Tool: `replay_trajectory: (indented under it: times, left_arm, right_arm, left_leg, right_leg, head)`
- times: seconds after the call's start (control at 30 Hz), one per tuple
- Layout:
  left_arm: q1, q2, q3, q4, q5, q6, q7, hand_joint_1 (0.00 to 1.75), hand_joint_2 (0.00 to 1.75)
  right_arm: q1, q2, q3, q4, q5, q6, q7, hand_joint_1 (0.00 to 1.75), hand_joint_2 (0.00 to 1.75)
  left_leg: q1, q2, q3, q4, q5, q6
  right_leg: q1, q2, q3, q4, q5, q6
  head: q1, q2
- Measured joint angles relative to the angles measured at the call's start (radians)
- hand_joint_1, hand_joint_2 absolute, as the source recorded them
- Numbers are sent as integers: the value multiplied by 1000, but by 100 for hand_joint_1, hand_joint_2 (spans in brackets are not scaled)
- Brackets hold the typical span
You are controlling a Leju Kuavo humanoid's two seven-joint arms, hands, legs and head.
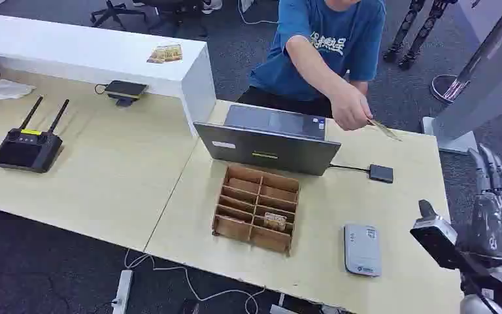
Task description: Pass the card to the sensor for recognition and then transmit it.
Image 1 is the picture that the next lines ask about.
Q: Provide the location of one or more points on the grey flat power bank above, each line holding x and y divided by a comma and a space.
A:
362, 250

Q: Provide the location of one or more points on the thin printed card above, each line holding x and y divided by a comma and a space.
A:
385, 130

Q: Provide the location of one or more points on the dark phone stand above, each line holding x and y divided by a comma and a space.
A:
124, 102

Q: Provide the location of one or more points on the wooden compartment box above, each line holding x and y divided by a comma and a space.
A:
255, 208

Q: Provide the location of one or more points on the black background robot leg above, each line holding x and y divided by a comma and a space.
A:
402, 34
422, 37

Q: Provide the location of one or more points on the black office chair base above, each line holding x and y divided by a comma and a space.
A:
112, 11

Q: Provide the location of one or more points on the silver column stand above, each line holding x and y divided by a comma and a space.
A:
485, 78

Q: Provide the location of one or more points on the white shoe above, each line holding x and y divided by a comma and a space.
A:
212, 5

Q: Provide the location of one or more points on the person's right hand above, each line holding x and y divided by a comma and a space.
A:
349, 110

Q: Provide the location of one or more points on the person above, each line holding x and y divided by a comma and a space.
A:
333, 47

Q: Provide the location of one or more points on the grey open laptop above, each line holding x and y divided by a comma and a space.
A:
268, 149

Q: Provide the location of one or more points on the stack of printed cards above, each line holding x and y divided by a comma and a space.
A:
166, 53

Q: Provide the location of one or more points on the white power strip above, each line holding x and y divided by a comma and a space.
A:
123, 290

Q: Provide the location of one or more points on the white tissue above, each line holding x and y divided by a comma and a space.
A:
6, 90

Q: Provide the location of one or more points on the black office chair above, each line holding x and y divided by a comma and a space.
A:
175, 8

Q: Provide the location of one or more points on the small black external drive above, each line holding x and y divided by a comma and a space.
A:
381, 174

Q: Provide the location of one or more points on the black remote controller with antennas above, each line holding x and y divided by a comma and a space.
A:
28, 151

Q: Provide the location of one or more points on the round silver stand base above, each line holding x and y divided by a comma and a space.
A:
441, 84

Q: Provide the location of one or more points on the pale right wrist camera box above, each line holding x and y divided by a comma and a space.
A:
437, 238

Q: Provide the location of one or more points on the white desk shelf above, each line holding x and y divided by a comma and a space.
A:
82, 52

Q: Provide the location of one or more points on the black phone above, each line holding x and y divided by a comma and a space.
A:
125, 89

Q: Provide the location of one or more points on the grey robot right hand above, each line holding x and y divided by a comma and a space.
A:
495, 225

